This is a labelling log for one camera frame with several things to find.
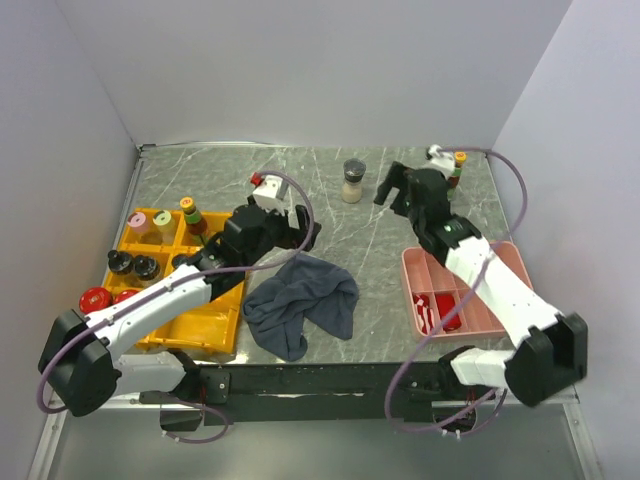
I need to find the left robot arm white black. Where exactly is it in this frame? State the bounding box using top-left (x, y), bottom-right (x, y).
top-left (38, 204), bottom-right (321, 417)

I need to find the red lid sauce jar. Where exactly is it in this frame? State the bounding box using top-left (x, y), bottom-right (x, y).
top-left (113, 289), bottom-right (138, 304)
top-left (78, 287), bottom-right (113, 315)

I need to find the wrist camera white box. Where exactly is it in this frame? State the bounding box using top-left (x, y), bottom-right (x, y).
top-left (425, 144), bottom-right (456, 177)
top-left (250, 172), bottom-right (289, 215)

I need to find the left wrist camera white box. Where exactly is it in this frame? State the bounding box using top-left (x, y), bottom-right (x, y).
top-left (250, 172), bottom-right (289, 215)

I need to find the red packet in tray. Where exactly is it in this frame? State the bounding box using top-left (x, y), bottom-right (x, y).
top-left (435, 292), bottom-right (462, 333)

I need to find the yellow cap green label bottle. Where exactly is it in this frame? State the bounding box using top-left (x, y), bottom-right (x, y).
top-left (179, 196), bottom-right (209, 245)

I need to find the white powder bottle black cap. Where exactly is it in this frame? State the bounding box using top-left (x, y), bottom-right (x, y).
top-left (133, 255), bottom-right (161, 287)

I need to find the yellow compartment organizer tray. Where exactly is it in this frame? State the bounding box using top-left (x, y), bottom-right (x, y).
top-left (116, 208), bottom-right (246, 354)

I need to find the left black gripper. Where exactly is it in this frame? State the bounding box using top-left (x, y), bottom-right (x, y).
top-left (242, 201), bottom-right (320, 268)

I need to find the round black cap dark bottle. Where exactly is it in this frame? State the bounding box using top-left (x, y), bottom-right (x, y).
top-left (107, 250), bottom-right (136, 287)

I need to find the pink lid bottle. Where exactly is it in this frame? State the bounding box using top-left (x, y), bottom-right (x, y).
top-left (127, 211), bottom-right (150, 243)

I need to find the aluminium frame rail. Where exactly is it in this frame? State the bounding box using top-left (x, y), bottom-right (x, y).
top-left (28, 395), bottom-right (210, 479)

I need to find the pink compartment tray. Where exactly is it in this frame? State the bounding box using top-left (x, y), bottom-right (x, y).
top-left (401, 247), bottom-right (507, 344)

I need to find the dark blue cloth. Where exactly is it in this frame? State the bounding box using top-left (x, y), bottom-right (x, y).
top-left (242, 254), bottom-right (359, 362)

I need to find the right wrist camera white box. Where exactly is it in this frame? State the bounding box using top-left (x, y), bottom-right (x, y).
top-left (425, 144), bottom-right (456, 177)

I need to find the green lid cream bottle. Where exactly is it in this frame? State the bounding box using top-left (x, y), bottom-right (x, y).
top-left (152, 210), bottom-right (176, 245)

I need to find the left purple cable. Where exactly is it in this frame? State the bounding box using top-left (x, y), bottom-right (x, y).
top-left (35, 171), bottom-right (323, 445)

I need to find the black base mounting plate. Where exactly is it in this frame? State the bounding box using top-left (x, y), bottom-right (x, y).
top-left (138, 362), bottom-right (481, 434)

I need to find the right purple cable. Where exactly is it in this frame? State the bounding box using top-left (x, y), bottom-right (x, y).
top-left (383, 146), bottom-right (529, 436)

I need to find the red white striped packet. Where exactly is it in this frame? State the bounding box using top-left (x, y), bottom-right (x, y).
top-left (412, 293), bottom-right (434, 335)

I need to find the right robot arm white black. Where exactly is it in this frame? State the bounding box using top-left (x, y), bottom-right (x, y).
top-left (374, 162), bottom-right (588, 407)

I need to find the small black lid spice jar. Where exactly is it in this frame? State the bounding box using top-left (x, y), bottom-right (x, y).
top-left (171, 254), bottom-right (192, 269)

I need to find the salt grinder black top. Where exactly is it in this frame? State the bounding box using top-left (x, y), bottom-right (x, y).
top-left (341, 158), bottom-right (366, 204)

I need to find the purple cable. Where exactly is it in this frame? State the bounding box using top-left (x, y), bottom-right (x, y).
top-left (383, 146), bottom-right (529, 436)
top-left (35, 171), bottom-right (323, 445)

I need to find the yellow cap chili sauce bottle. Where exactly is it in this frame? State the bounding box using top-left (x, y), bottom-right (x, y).
top-left (447, 151), bottom-right (467, 200)

